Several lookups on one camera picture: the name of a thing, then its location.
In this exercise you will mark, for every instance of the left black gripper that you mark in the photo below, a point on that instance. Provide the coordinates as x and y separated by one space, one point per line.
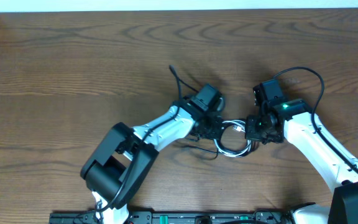
212 130

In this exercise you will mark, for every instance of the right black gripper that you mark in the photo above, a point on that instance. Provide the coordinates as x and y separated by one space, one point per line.
251 121

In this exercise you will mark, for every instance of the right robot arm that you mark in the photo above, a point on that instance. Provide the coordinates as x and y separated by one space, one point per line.
334 163

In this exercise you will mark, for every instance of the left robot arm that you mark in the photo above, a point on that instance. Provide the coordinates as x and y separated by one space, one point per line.
120 163

